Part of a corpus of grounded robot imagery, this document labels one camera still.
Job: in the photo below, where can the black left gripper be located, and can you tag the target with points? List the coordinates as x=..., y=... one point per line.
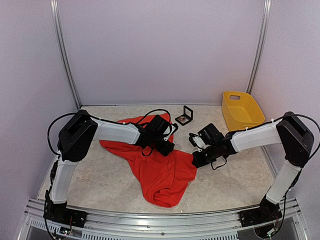
x=165, y=150

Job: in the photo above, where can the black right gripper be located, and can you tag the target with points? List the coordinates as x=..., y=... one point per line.
x=199, y=162

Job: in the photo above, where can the red t-shirt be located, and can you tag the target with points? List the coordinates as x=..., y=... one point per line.
x=163, y=179

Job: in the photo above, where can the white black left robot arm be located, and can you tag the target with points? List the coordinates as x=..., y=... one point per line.
x=74, y=141

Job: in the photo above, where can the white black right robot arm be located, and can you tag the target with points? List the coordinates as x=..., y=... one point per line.
x=288, y=131

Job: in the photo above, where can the black display box red brooch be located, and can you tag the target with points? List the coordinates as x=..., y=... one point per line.
x=186, y=117

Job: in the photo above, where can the yellow plastic basket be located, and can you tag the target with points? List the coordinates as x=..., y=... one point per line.
x=240, y=111

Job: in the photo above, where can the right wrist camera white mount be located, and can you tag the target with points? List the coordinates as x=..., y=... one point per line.
x=208, y=136

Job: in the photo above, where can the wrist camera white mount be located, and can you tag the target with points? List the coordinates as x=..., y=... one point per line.
x=208, y=136
x=161, y=128

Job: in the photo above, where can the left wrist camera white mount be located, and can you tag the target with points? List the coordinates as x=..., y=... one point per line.
x=161, y=128

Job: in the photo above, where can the grey aluminium front rail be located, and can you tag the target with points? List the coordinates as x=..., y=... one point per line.
x=115, y=225

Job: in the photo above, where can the grey corner post right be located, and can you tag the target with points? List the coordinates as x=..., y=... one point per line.
x=260, y=45

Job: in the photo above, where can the grey corner post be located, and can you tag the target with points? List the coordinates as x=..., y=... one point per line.
x=260, y=45
x=54, y=5

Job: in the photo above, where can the grey corner post left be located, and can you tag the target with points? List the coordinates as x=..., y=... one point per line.
x=54, y=5

